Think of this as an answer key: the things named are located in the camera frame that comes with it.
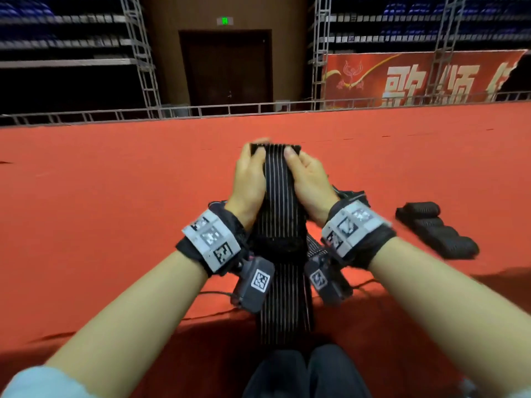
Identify pile of black straps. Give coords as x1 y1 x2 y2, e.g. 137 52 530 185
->
207 186 370 262

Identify metal truss column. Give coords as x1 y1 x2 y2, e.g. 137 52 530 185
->
431 0 467 103
311 0 333 108
120 0 163 119

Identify dark brown door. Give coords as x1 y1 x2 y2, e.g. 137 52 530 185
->
178 29 273 113

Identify black striped strap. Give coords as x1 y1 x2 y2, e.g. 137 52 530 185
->
410 214 446 229
251 143 316 349
440 236 481 261
395 200 441 219
419 223 456 238
428 232 467 247

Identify black wristband with marker tags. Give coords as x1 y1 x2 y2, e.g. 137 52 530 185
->
319 195 398 270
176 203 248 277

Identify metal railing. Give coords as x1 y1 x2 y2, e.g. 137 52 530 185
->
0 88 531 128

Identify red banner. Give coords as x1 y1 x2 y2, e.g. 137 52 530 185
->
322 50 528 108

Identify person's right hand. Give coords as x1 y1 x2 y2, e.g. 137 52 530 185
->
284 145 341 227

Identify tiered bleacher seats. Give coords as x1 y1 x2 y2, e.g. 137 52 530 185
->
327 0 531 46
0 0 134 70

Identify black trousers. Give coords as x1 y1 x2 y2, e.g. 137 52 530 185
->
242 344 372 398

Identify person's left forearm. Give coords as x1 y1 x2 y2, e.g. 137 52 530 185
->
45 251 209 398

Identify person's left hand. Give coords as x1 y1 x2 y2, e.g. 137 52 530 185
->
226 138 270 233

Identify light blue sleeve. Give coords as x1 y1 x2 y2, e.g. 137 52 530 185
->
456 377 531 398
0 366 96 398

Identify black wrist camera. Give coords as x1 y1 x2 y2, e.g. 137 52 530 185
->
304 248 353 305
231 254 277 314

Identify person's right forearm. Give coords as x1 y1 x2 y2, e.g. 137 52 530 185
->
369 236 531 398

